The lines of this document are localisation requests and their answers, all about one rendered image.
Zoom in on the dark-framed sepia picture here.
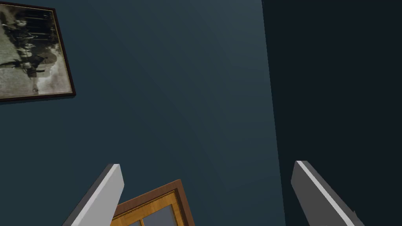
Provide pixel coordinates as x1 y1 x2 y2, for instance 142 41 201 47
0 2 77 102

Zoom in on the wooden-framed picture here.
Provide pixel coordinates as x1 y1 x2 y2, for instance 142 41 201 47
110 179 196 226

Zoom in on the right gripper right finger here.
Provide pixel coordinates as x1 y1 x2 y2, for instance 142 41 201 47
291 160 365 226

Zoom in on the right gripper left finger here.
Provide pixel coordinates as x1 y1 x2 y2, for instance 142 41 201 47
62 163 125 226

